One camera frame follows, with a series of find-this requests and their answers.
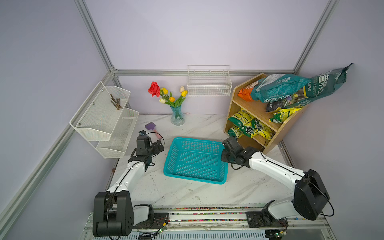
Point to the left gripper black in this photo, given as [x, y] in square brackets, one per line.
[157, 149]

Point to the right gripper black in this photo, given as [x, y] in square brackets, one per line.
[223, 156]

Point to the yellow green fertilizer bag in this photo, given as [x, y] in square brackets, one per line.
[240, 118]
[254, 128]

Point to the yellow green bag top shelf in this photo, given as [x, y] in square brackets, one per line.
[281, 115]

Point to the teal orange soil bag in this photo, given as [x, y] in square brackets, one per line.
[273, 88]

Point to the large dark green soil bag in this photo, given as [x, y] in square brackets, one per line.
[320, 86]

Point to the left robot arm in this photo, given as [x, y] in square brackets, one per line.
[114, 213]

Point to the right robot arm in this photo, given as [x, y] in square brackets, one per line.
[309, 193]

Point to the wooden shelf unit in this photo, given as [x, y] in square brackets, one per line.
[258, 110]

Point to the purple spatula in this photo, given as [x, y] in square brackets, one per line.
[151, 127]

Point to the teal plastic basket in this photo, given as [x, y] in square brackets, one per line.
[196, 160]

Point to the blue glass vase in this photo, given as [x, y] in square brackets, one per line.
[178, 117]

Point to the white mesh two-tier rack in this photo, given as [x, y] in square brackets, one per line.
[105, 128]

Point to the brown twigs in rack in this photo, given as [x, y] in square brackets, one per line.
[116, 102]

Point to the artificial flower bouquet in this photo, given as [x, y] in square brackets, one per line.
[166, 97]

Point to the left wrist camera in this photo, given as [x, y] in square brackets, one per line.
[142, 133]

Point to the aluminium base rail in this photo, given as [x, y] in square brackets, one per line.
[229, 223]

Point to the white wire wall basket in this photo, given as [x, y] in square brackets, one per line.
[209, 80]

